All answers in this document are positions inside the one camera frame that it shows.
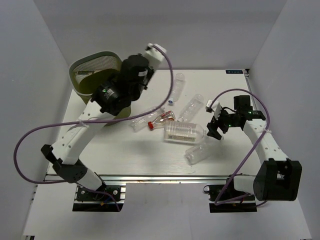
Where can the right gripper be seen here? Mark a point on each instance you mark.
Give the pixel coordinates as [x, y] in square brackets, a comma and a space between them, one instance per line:
[216, 123]

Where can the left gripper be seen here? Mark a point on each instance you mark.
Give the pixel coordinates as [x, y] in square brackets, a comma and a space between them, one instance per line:
[150, 72]

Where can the clear crushed bottle front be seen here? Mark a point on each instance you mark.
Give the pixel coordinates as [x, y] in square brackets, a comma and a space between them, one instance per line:
[198, 152]

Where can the large clear labelled bottle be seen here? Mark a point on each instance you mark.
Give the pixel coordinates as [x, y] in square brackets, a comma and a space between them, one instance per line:
[183, 132]

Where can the red cap clear bottle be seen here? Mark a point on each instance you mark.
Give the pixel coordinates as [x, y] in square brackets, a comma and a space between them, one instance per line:
[159, 121]

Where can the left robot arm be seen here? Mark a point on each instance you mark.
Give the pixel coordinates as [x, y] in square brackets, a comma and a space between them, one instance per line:
[110, 91]

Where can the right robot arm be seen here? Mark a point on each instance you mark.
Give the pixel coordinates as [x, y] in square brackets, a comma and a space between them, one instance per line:
[278, 178]

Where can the olive green mesh bin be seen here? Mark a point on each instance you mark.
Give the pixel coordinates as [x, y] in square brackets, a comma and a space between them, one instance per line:
[88, 73]

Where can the clear bottle blue cap middle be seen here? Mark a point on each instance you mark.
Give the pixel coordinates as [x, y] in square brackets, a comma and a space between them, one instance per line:
[191, 109]

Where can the clear bottle blue cap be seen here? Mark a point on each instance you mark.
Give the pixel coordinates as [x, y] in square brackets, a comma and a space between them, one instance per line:
[178, 86]
[191, 109]

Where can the clear bottle blue cap back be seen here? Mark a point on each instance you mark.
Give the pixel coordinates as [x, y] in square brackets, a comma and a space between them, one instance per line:
[178, 86]

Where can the crushed clear bottle white cap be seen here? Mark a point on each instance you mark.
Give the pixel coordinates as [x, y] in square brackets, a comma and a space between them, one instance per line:
[140, 123]

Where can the blue label sticker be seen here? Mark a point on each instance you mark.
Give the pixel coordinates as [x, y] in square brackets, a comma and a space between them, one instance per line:
[234, 71]

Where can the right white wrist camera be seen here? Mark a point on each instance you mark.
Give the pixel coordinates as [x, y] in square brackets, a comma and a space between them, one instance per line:
[214, 107]

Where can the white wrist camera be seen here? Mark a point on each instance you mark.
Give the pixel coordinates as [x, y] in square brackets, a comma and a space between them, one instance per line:
[154, 56]
[214, 107]

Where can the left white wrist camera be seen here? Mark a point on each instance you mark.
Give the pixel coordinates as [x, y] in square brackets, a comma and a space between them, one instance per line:
[154, 56]

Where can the aluminium front rail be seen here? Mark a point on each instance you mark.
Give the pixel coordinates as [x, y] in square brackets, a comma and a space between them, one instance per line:
[164, 178]

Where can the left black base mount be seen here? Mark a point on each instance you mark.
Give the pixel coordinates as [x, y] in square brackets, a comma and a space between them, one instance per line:
[112, 202]

